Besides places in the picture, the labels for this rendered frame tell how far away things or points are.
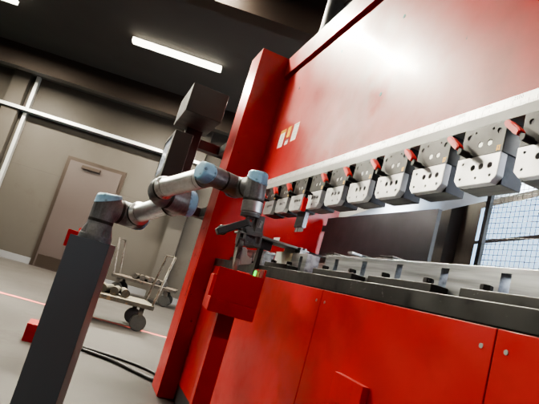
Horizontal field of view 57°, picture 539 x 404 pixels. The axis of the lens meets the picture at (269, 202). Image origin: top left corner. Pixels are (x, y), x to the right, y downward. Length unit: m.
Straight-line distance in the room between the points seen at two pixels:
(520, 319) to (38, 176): 9.81
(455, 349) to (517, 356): 0.15
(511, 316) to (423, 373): 0.25
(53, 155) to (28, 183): 0.68
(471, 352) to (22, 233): 9.65
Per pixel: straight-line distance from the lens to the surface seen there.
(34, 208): 10.28
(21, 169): 10.48
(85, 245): 2.35
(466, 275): 1.29
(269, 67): 3.41
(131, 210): 2.40
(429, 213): 2.41
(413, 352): 1.19
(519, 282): 1.18
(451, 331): 1.11
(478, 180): 1.34
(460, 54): 1.67
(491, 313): 1.04
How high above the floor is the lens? 0.78
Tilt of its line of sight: 10 degrees up
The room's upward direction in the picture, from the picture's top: 16 degrees clockwise
